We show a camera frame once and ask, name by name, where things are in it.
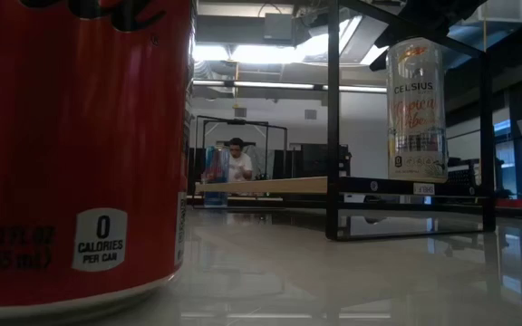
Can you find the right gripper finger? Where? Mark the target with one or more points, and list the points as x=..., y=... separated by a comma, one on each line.
x=379, y=56

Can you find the white Celsius can black lid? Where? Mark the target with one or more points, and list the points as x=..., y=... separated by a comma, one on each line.
x=417, y=136

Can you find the red Coke Zero can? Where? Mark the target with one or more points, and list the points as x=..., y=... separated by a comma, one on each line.
x=84, y=136

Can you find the white ceiling box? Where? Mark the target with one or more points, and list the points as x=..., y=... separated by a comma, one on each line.
x=501, y=11

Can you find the grey ceiling box unit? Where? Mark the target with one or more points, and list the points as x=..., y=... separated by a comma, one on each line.
x=279, y=27

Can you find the long tube light fixture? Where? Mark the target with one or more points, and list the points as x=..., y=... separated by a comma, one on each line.
x=270, y=85

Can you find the black background cabinet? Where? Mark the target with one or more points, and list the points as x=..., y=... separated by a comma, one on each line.
x=315, y=160

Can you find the bright ceiling light panel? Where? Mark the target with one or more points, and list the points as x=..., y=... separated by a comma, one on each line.
x=252, y=54

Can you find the black equipment stand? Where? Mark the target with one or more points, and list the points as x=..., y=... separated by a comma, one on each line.
x=462, y=181

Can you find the person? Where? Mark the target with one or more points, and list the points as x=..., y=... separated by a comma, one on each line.
x=241, y=168

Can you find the red box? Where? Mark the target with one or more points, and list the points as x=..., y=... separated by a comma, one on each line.
x=512, y=204

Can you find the black background rig frame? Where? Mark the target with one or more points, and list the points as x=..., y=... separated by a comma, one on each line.
x=236, y=121

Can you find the wooden shelf with black frame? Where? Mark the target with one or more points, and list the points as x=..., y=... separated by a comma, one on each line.
x=288, y=185

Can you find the black table frame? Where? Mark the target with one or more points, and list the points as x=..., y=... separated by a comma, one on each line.
x=265, y=204

